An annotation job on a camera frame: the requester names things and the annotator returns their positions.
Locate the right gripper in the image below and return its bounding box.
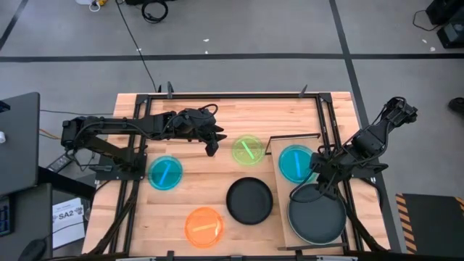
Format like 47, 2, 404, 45
310, 152, 344, 200

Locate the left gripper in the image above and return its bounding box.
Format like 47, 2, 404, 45
168, 107, 228, 157

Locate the green translucent plate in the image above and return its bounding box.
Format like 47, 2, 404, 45
231, 134, 266, 167

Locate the teal translucent plate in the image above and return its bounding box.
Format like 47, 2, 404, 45
147, 155, 184, 191
278, 144, 320, 185

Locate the large black plate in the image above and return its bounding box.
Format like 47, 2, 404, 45
286, 183, 348, 246

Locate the orange translucent plate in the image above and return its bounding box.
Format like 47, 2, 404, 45
184, 206, 225, 249

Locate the wooden tray board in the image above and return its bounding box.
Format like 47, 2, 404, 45
264, 133, 349, 252

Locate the black yellow striped mat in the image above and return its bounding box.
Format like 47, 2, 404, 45
394, 193, 464, 254

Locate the person's shoe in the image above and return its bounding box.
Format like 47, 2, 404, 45
448, 96, 464, 114

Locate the black power brick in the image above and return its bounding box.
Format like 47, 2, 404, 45
46, 152, 73, 174

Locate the white printed paper sheet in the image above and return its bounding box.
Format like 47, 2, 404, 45
51, 196, 86, 250

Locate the black equipment case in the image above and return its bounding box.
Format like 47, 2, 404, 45
426, 0, 464, 26
436, 21, 464, 50

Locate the dark grey desk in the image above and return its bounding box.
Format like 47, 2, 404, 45
0, 91, 41, 196

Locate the black desk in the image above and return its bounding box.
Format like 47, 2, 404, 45
0, 183, 54, 261

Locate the black computer mouse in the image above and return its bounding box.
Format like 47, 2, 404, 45
17, 238, 48, 261

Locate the black keypad device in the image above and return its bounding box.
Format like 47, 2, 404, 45
0, 195, 15, 237

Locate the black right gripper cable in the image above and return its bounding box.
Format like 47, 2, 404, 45
289, 170, 329, 204

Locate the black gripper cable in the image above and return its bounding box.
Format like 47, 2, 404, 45
289, 170, 329, 204
197, 103, 219, 117

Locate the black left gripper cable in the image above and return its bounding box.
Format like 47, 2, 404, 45
197, 103, 219, 117

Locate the coiled black cable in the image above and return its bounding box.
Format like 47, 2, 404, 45
140, 0, 170, 25

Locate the black floor cable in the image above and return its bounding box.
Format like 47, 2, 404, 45
115, 0, 160, 94

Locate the yellow floor cable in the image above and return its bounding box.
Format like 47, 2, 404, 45
38, 127, 63, 141

